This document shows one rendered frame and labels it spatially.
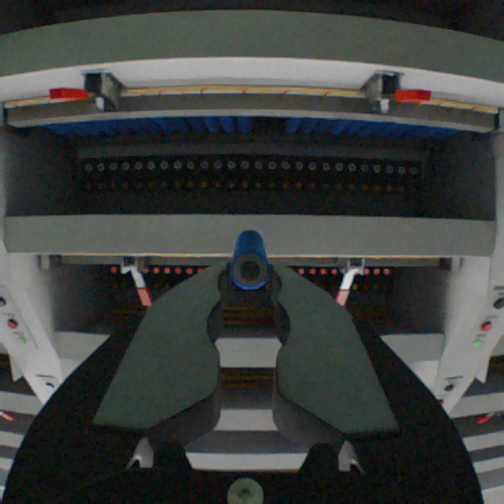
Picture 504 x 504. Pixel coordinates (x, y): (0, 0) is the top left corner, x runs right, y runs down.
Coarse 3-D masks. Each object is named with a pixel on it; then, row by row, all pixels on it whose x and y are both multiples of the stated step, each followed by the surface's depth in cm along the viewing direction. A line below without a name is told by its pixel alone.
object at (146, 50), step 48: (0, 48) 22; (48, 48) 22; (96, 48) 22; (144, 48) 22; (192, 48) 22; (240, 48) 22; (288, 48) 22; (336, 48) 22; (384, 48) 22; (432, 48) 22; (480, 48) 22; (0, 96) 26; (432, 96) 27; (480, 96) 26; (0, 144) 29; (48, 144) 38; (192, 144) 41; (240, 144) 41; (288, 144) 42; (480, 144) 33
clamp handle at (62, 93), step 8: (56, 88) 18; (64, 88) 18; (72, 88) 19; (56, 96) 18; (64, 96) 18; (72, 96) 19; (80, 96) 20; (88, 96) 22; (96, 96) 23; (96, 104) 24; (104, 104) 25
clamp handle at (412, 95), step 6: (402, 90) 20; (408, 90) 20; (414, 90) 19; (420, 90) 18; (426, 90) 18; (384, 96) 24; (390, 96) 23; (396, 96) 21; (402, 96) 20; (408, 96) 20; (414, 96) 19; (420, 96) 19; (426, 96) 19; (384, 102) 25; (384, 108) 25
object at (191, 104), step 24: (144, 96) 28; (168, 96) 28; (192, 96) 28; (216, 96) 28; (240, 96) 28; (264, 96) 28; (288, 96) 28; (312, 96) 28; (336, 96) 28; (24, 120) 28; (48, 120) 28; (72, 120) 29; (384, 120) 30; (408, 120) 29; (432, 120) 28; (456, 120) 28; (480, 120) 28
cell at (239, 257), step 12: (240, 240) 16; (252, 240) 15; (240, 252) 13; (252, 252) 13; (264, 252) 14; (240, 264) 13; (252, 264) 13; (264, 264) 13; (240, 276) 13; (252, 276) 13; (264, 276) 13; (252, 288) 13
